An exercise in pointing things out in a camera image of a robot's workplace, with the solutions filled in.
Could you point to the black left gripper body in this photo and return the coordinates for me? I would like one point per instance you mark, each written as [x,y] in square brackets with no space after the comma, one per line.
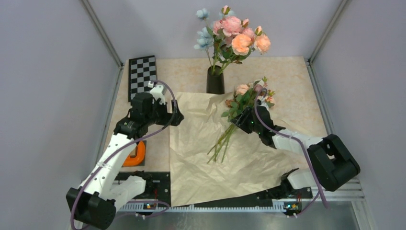
[159,114]

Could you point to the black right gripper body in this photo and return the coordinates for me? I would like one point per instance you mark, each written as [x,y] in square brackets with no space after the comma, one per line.
[247,123]

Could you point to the small pink flower bunch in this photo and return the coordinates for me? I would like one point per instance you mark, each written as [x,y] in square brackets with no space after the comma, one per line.
[244,97]

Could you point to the orange paper bouquet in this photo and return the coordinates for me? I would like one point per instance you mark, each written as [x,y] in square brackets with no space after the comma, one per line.
[203,125]

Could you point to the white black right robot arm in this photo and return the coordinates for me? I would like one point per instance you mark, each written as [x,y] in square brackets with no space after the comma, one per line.
[331,163]

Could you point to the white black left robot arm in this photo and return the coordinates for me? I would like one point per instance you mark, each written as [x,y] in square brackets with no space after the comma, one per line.
[108,171]

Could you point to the black cylindrical vase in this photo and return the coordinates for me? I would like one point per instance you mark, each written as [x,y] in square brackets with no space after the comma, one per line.
[215,81]

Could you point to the pink orange blue flowers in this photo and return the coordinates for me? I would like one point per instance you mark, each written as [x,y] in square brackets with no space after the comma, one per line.
[229,40]

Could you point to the black grey chessboard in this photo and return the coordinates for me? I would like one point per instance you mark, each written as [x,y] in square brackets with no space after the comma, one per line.
[141,71]

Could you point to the orange curved toy track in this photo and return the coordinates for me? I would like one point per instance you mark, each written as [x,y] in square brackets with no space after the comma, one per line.
[137,156]

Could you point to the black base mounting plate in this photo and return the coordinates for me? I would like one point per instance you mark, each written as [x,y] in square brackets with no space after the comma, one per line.
[187,184]

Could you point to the aluminium frame rail left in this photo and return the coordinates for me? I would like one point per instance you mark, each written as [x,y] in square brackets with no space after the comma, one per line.
[101,32]

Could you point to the aluminium frame rail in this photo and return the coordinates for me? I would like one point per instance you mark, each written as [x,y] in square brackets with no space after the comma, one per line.
[328,30]
[101,32]
[278,199]

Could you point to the aluminium front frame rail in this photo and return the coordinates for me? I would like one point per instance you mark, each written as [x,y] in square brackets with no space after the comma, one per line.
[278,199]

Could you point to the aluminium frame rail right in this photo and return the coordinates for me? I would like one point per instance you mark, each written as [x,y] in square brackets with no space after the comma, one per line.
[328,30]

